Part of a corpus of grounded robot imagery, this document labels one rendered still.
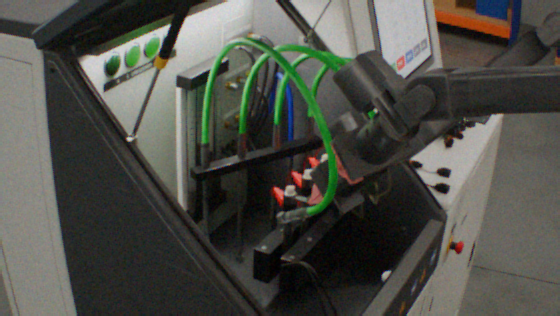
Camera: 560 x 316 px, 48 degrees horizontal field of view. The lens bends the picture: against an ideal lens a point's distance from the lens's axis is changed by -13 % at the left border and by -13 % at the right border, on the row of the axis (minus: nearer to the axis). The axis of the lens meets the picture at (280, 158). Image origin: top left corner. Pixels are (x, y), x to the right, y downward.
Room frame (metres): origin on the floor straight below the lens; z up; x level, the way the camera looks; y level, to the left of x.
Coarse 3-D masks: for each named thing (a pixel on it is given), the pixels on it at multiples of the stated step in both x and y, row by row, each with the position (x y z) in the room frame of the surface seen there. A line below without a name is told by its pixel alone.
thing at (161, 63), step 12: (192, 0) 0.93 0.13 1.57; (180, 12) 0.93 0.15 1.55; (180, 24) 0.94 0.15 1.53; (168, 36) 0.94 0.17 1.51; (168, 48) 0.95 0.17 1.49; (156, 60) 0.96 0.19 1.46; (168, 60) 0.96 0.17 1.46; (156, 72) 0.97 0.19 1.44; (144, 108) 0.98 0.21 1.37; (132, 132) 1.00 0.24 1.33; (132, 144) 0.99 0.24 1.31
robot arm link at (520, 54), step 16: (528, 32) 1.13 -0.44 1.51; (544, 32) 1.10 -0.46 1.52; (512, 48) 1.13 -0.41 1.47; (528, 48) 1.12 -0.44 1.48; (544, 48) 1.11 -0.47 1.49; (496, 64) 1.12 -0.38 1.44; (512, 64) 1.11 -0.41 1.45; (528, 64) 1.11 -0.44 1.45; (432, 128) 1.09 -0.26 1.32; (448, 128) 1.10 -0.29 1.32; (416, 144) 1.08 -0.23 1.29
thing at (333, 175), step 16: (224, 48) 1.25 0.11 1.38; (272, 48) 1.16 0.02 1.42; (288, 64) 1.12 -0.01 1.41; (208, 80) 1.29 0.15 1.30; (208, 96) 1.30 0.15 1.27; (304, 96) 1.08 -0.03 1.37; (208, 112) 1.30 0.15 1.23; (320, 112) 1.06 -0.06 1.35; (208, 128) 1.31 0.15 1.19; (320, 128) 1.04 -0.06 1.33; (208, 144) 1.30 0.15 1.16; (336, 176) 1.02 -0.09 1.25; (320, 208) 1.03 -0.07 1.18
